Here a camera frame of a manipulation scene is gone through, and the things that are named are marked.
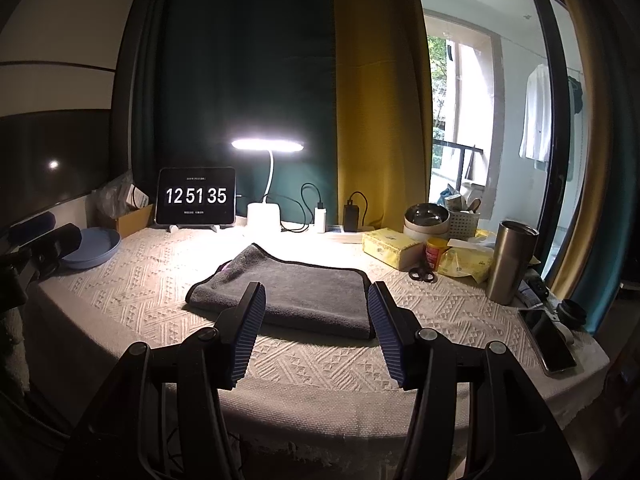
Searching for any red and yellow can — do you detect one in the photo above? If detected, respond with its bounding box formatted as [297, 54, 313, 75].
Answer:
[425, 238, 449, 272]

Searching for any white charger with cable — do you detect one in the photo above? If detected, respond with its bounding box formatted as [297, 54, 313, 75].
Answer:
[280, 183, 327, 234]

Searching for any yellow plastic packet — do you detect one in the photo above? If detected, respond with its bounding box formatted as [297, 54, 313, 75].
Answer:
[437, 237, 497, 285]

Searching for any dark green curtain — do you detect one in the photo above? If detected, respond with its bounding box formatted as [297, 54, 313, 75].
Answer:
[115, 0, 341, 226]

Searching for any white plastic basket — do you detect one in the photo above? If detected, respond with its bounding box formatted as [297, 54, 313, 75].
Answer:
[446, 207, 482, 241]

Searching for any grey towel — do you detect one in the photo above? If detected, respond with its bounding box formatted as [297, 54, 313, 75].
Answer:
[185, 243, 377, 340]

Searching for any tablet with clock display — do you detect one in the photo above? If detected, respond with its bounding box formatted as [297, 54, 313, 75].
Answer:
[154, 167, 237, 226]

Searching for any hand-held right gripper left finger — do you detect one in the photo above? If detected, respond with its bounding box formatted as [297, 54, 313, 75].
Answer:
[55, 281, 267, 480]

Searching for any yellow curtain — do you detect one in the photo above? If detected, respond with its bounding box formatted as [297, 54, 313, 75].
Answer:
[332, 0, 435, 233]

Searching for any black camera lens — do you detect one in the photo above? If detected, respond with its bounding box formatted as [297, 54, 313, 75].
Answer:
[556, 298, 597, 332]

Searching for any steel bowl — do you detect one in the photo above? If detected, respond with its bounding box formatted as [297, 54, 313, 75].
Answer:
[403, 203, 452, 240]

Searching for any steel tumbler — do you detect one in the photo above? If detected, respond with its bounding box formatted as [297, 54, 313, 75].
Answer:
[486, 219, 540, 306]

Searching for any blue plate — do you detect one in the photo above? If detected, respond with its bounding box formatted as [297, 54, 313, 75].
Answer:
[59, 227, 121, 269]

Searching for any black monitor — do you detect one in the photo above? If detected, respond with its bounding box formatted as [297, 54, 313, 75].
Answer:
[0, 108, 117, 231]

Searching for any yellow tissue pack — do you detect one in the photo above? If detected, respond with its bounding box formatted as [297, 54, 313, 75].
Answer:
[361, 227, 426, 268]

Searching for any white hanging shirt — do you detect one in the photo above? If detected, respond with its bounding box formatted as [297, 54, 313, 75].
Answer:
[518, 62, 555, 171]

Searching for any teal hanging garment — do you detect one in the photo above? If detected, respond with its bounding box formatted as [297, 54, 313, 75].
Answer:
[566, 75, 585, 115]

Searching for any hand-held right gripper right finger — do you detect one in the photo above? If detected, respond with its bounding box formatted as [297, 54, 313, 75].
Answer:
[366, 281, 581, 480]

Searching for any black clamp mount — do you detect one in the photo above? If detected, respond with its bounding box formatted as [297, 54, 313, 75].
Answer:
[0, 212, 83, 311]

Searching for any white desk lamp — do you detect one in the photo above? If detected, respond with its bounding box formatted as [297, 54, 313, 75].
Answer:
[230, 136, 305, 232]

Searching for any white power strip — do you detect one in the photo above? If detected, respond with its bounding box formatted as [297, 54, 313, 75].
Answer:
[327, 225, 377, 244]

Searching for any clear plastic bag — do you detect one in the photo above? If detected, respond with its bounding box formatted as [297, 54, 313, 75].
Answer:
[90, 170, 136, 226]

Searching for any cardboard box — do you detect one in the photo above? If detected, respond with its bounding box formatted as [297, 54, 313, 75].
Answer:
[115, 203, 155, 239]

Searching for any smartphone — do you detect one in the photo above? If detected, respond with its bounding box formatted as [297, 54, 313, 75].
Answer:
[518, 308, 579, 377]

